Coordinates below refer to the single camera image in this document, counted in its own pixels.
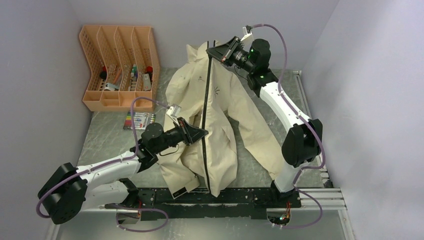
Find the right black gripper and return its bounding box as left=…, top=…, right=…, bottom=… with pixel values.
left=207, top=35, right=256, bottom=73

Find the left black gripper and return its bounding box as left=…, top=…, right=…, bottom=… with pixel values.
left=154, top=118, right=209, bottom=155

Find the beige zip jacket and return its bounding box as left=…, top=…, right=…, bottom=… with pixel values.
left=158, top=41, right=285, bottom=198

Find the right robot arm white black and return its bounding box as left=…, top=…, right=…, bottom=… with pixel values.
left=206, top=36, right=325, bottom=207

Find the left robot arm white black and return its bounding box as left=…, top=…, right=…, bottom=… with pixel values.
left=35, top=117, right=209, bottom=225

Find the pack of coloured markers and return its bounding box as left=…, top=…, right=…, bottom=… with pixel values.
left=123, top=111, right=156, bottom=130

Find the orange plastic file organizer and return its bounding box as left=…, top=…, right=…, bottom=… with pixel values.
left=79, top=25, right=161, bottom=112

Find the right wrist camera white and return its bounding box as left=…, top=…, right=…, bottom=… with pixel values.
left=240, top=25, right=254, bottom=43

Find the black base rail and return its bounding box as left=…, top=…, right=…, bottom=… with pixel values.
left=121, top=187, right=302, bottom=221

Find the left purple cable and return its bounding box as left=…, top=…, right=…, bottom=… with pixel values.
left=35, top=96, right=171, bottom=233

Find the purple cable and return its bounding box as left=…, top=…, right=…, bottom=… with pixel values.
left=250, top=23, right=327, bottom=230
left=35, top=96, right=171, bottom=233

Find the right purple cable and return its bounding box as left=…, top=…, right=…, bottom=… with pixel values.
left=250, top=23, right=327, bottom=230

